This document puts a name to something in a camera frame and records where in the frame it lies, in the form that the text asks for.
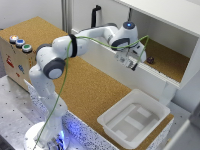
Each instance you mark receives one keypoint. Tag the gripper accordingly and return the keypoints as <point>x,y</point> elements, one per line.
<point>125,59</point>

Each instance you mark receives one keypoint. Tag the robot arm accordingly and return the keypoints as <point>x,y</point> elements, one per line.
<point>53,66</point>

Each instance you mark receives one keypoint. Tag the purple block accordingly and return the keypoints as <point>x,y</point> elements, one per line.
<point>150,60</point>

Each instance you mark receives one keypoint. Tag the white cabinet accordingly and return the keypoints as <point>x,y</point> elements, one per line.
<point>173,33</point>

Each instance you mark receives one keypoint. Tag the white plastic box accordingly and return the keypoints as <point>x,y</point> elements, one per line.
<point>133,118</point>

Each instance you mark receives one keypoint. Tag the green button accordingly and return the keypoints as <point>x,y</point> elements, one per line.
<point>27,47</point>

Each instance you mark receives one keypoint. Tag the wooden drawer box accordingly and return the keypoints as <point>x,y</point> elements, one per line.
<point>20,46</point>

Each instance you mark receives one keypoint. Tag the blue button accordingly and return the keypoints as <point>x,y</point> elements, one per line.
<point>20,42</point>

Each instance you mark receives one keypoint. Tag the red button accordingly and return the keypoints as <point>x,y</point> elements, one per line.
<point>13,38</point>

